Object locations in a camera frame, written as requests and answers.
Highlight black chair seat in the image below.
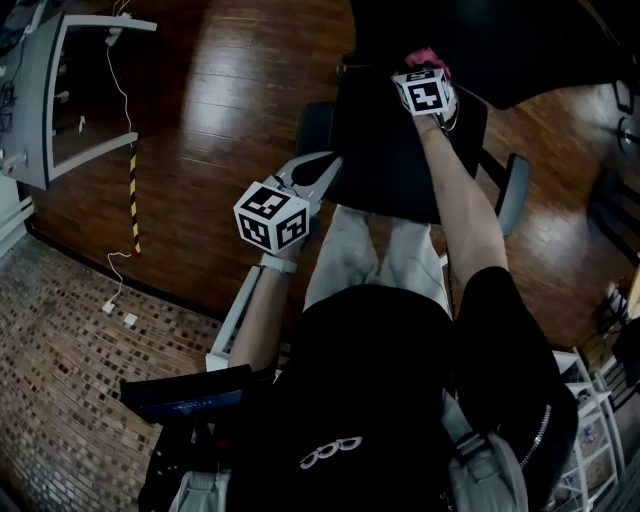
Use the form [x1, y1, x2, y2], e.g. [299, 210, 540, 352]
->
[324, 64, 489, 226]

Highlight black chest-mounted monitor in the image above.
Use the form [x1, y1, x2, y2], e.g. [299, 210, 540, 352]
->
[119, 363, 276, 425]

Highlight person's right forearm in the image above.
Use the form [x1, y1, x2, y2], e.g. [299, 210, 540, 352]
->
[414, 113, 510, 289]

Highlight grey shoulder bag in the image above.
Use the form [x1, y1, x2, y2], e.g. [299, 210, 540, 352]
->
[442, 389, 531, 512]

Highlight person's left forearm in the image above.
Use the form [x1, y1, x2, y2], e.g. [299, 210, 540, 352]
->
[227, 269, 291, 371]

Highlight thin white cable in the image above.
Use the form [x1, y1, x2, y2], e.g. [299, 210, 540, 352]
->
[105, 42, 134, 306]

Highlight yellow black striped cable cover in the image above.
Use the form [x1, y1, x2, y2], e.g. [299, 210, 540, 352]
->
[128, 144, 142, 257]

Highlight grey desk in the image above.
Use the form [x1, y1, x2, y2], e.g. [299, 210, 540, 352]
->
[0, 12, 159, 191]

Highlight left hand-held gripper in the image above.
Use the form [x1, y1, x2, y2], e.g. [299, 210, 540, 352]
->
[233, 151, 345, 254]

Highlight white wristband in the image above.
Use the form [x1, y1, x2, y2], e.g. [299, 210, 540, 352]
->
[258, 252, 299, 275]

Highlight person's light trousers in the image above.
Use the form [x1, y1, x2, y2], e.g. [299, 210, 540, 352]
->
[303, 204, 451, 321]

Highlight pink cloth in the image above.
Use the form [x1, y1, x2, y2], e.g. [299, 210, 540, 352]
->
[404, 47, 452, 81]

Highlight white shelf rack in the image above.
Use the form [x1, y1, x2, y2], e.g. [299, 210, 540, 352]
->
[552, 347, 629, 512]

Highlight black cable bundle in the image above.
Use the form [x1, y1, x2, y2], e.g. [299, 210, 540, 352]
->
[0, 82, 16, 134]

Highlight person's black t-shirt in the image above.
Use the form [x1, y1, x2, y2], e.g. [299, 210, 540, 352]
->
[224, 264, 579, 512]

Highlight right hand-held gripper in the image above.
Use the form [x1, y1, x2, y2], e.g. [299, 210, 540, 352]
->
[391, 68, 457, 117]

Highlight black coat stand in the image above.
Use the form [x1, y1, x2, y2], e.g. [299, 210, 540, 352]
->
[617, 117, 640, 154]

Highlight padded chair armrest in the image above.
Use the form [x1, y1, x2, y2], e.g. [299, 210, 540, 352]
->
[494, 153, 531, 239]
[294, 102, 335, 161]

